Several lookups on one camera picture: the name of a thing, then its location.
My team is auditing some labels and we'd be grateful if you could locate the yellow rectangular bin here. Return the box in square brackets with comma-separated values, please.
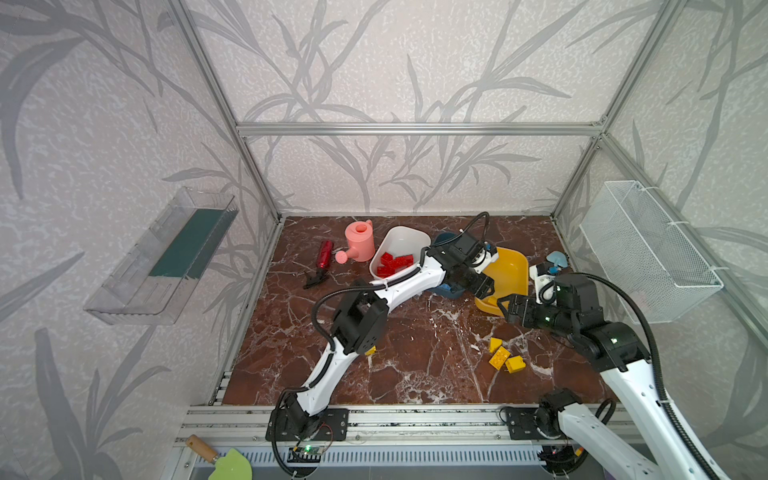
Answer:
[474, 247, 529, 317]

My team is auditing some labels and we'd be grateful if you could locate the white wire mesh basket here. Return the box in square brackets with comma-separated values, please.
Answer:
[580, 180, 723, 324]

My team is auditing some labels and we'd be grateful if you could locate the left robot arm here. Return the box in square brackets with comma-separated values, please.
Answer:
[266, 232, 499, 442]

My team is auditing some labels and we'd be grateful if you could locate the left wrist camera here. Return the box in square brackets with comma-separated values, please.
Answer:
[475, 242, 499, 271]

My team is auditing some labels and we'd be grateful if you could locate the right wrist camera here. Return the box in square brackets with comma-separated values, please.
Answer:
[529, 261, 558, 304]

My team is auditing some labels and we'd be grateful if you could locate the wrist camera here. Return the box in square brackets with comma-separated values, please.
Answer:
[475, 242, 499, 271]
[529, 261, 558, 304]

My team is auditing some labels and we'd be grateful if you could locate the clear plastic wall shelf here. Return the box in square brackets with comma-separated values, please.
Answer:
[84, 187, 239, 326]

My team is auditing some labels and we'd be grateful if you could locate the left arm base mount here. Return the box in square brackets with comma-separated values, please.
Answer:
[265, 408, 350, 442]

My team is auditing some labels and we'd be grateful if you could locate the green trowel wooden handle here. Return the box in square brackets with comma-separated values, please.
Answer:
[186, 435, 253, 480]

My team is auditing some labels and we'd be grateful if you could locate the white rectangular bin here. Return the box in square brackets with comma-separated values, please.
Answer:
[369, 226, 431, 280]

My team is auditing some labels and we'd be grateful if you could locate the pink watering can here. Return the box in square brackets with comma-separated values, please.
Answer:
[335, 220, 375, 264]

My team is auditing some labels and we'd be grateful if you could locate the yellow lego small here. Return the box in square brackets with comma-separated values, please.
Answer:
[489, 337, 502, 353]

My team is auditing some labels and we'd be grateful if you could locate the light blue toy shovel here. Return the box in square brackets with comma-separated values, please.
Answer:
[546, 251, 569, 271]

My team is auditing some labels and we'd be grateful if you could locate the dark teal rectangular bin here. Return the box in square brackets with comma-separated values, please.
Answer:
[428, 232, 476, 300]

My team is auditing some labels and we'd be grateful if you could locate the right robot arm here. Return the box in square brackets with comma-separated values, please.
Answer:
[497, 272, 727, 479]

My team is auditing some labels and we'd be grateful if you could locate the red handled tool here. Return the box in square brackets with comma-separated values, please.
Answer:
[304, 240, 334, 289]

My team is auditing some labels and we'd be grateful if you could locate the yellow lego long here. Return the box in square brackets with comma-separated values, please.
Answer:
[489, 346, 511, 370]

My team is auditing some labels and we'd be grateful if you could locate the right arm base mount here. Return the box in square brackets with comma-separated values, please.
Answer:
[499, 406, 566, 440]

